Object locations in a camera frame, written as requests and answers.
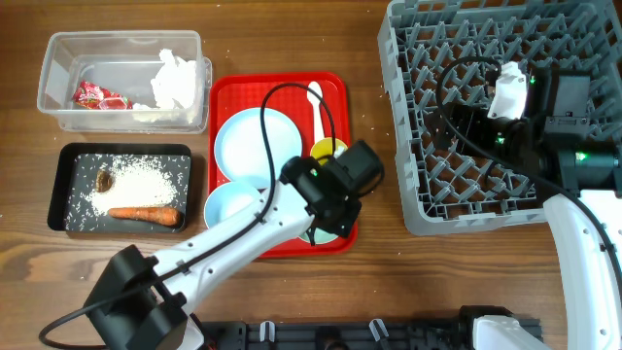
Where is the green bowl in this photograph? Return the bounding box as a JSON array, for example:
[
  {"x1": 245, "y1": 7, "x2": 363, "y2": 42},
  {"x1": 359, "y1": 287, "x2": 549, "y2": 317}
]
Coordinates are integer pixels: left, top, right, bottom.
[{"x1": 299, "y1": 228, "x2": 338, "y2": 245}]

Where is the yellow plastic cup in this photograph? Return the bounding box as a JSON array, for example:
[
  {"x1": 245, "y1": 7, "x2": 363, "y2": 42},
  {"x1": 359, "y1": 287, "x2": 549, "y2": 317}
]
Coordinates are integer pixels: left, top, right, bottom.
[{"x1": 310, "y1": 137, "x2": 348, "y2": 164}]

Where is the small light blue bowl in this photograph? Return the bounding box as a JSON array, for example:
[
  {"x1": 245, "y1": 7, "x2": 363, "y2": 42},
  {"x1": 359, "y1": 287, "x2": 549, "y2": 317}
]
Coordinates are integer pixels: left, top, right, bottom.
[{"x1": 204, "y1": 182, "x2": 260, "y2": 228}]

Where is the orange carrot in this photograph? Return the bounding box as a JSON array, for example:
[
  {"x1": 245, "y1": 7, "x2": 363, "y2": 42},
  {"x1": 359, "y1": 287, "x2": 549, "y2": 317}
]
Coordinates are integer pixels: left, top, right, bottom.
[{"x1": 108, "y1": 207, "x2": 183, "y2": 227}]

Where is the white rice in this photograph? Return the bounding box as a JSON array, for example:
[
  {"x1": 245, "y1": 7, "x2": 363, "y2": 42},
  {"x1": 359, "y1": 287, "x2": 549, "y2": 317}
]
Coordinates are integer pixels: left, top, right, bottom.
[{"x1": 62, "y1": 154, "x2": 191, "y2": 233}]

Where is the white napkin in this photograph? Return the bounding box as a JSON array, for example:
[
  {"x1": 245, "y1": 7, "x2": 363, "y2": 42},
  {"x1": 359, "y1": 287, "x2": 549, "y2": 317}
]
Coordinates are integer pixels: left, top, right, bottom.
[{"x1": 132, "y1": 49, "x2": 198, "y2": 110}]

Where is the brown food scrap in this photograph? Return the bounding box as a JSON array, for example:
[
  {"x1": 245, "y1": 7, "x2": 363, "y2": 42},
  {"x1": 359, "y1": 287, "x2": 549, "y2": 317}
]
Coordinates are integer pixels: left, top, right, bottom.
[{"x1": 95, "y1": 170, "x2": 115, "y2": 193}]

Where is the red snack wrapper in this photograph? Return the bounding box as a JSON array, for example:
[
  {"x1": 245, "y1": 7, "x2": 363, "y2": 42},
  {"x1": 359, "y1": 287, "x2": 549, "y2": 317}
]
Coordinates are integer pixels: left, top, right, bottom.
[{"x1": 72, "y1": 81, "x2": 133, "y2": 110}]

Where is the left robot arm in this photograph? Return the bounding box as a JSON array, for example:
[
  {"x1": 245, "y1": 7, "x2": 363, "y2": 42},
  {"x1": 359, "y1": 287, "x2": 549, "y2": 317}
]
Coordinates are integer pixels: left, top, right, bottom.
[{"x1": 85, "y1": 141, "x2": 384, "y2": 349}]

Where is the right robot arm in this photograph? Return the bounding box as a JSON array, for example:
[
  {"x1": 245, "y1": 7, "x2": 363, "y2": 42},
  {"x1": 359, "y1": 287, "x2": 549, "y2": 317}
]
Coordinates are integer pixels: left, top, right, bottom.
[{"x1": 425, "y1": 62, "x2": 621, "y2": 349}]

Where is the grey dishwasher rack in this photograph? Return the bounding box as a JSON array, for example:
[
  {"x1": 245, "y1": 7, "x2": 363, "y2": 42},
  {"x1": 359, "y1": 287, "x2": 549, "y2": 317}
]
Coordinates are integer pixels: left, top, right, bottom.
[{"x1": 377, "y1": 1, "x2": 621, "y2": 235}]

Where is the black waste tray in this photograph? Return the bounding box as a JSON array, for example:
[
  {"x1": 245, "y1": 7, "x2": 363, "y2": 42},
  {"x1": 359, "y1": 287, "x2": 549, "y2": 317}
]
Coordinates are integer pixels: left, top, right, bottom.
[{"x1": 48, "y1": 143, "x2": 192, "y2": 233}]

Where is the clear plastic waste bin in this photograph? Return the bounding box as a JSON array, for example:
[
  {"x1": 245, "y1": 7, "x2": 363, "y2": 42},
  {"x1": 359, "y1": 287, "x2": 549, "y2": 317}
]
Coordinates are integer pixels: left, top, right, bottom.
[{"x1": 37, "y1": 30, "x2": 212, "y2": 134}]

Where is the large light blue plate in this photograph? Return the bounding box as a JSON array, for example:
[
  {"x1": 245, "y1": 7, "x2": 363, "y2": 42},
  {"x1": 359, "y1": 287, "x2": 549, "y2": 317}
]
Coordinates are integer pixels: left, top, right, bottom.
[{"x1": 213, "y1": 107, "x2": 302, "y2": 190}]

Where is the white plastic spoon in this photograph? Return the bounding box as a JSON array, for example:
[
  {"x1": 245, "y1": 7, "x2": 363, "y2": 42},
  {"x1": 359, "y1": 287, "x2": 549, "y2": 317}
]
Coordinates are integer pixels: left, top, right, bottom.
[{"x1": 307, "y1": 82, "x2": 325, "y2": 143}]

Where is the left black cable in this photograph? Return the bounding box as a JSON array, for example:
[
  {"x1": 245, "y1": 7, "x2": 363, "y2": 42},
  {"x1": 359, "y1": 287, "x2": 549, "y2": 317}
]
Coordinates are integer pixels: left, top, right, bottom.
[{"x1": 38, "y1": 82, "x2": 337, "y2": 350}]

